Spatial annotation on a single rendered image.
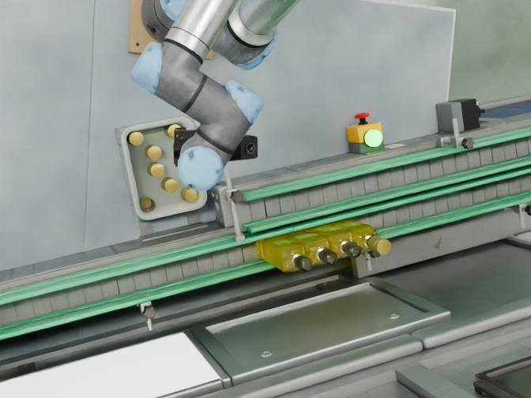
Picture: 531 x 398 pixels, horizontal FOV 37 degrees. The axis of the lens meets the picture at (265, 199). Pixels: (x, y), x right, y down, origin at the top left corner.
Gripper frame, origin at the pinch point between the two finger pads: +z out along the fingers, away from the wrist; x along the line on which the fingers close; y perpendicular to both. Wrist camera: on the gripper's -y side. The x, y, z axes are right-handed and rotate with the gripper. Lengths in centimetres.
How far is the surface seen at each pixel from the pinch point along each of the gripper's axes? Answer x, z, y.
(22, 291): 32, -3, 41
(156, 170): 10.8, 19.3, 13.0
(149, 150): 6.1, 19.5, 14.5
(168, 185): 14.8, 19.6, 10.4
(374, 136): 6, 30, -42
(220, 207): 19.4, 15.5, -1.9
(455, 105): -1, 39, -65
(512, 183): 20, 36, -81
